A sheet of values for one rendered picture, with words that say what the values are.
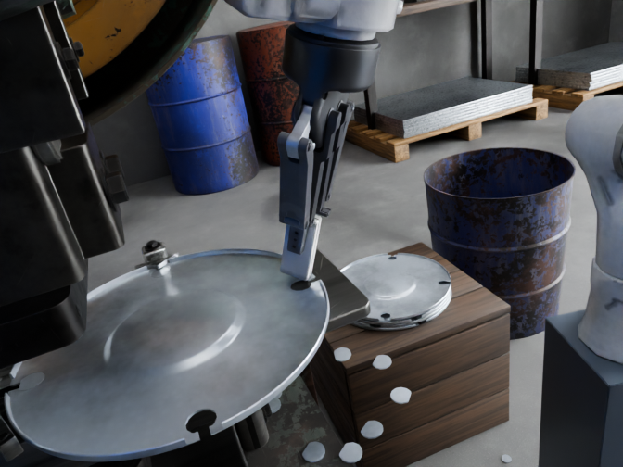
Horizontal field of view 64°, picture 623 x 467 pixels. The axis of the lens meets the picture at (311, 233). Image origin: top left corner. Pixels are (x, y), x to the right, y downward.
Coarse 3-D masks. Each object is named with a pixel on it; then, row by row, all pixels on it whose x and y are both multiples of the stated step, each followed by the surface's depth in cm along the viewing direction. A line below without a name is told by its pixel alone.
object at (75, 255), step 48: (48, 144) 31; (96, 144) 42; (0, 192) 31; (48, 192) 32; (96, 192) 35; (0, 240) 32; (48, 240) 33; (96, 240) 36; (0, 288) 33; (48, 288) 34
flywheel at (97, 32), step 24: (72, 0) 65; (96, 0) 64; (120, 0) 64; (144, 0) 65; (72, 24) 63; (96, 24) 64; (120, 24) 65; (144, 24) 66; (96, 48) 65; (120, 48) 66
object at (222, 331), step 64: (192, 256) 60; (256, 256) 57; (128, 320) 48; (192, 320) 47; (256, 320) 46; (320, 320) 44; (64, 384) 42; (128, 384) 41; (192, 384) 40; (256, 384) 38; (64, 448) 36; (128, 448) 35
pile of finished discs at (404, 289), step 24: (360, 264) 132; (384, 264) 130; (408, 264) 128; (432, 264) 126; (360, 288) 122; (384, 288) 119; (408, 288) 117; (432, 288) 117; (384, 312) 112; (408, 312) 110; (432, 312) 110
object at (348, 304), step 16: (320, 256) 55; (320, 272) 52; (336, 272) 52; (304, 288) 50; (336, 288) 49; (352, 288) 48; (336, 304) 46; (352, 304) 46; (368, 304) 46; (336, 320) 45; (352, 320) 45; (192, 416) 45; (208, 416) 46; (256, 416) 48; (240, 432) 48; (256, 432) 48; (256, 448) 49
